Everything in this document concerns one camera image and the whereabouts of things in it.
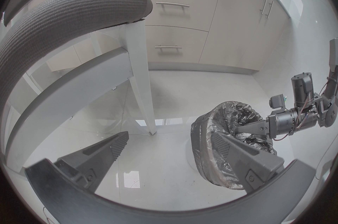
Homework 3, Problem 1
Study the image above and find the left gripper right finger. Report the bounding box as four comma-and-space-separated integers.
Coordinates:
212, 132, 286, 195

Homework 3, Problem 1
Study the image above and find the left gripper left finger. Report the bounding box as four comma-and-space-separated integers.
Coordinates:
54, 131, 130, 194

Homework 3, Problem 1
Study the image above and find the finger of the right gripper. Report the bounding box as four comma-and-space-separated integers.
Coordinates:
235, 120, 270, 136

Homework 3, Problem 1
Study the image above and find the black plastic bag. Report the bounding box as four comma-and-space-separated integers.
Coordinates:
191, 100, 278, 190

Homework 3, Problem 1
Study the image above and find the beige cabinet with drawers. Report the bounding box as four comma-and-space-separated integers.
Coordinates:
45, 0, 307, 76

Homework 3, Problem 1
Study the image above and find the grey padded chair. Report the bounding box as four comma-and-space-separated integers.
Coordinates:
0, 0, 156, 173

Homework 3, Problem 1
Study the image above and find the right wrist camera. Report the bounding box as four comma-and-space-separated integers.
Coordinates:
269, 95, 288, 114

